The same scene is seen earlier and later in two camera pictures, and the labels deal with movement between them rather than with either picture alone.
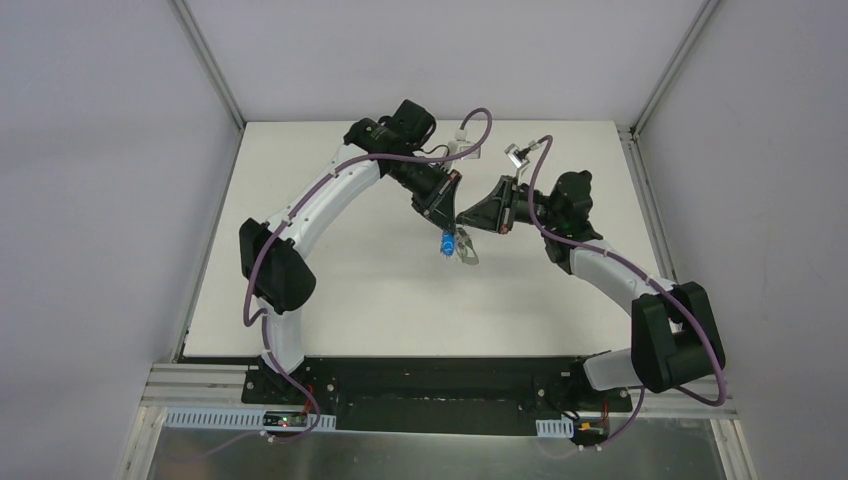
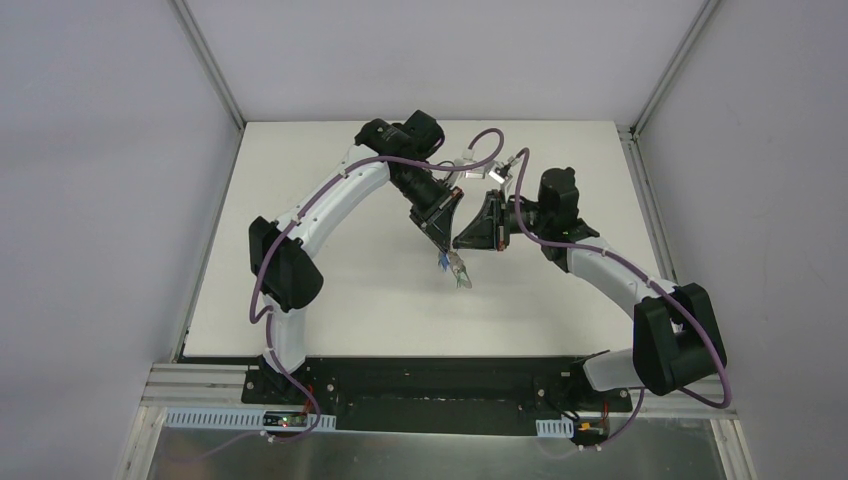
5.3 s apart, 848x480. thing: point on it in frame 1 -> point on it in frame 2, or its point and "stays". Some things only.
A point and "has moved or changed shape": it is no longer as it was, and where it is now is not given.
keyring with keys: (465, 248) has moved or changed shape
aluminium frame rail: (197, 385) stays
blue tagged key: (448, 243) has moved or changed shape
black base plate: (448, 395) stays
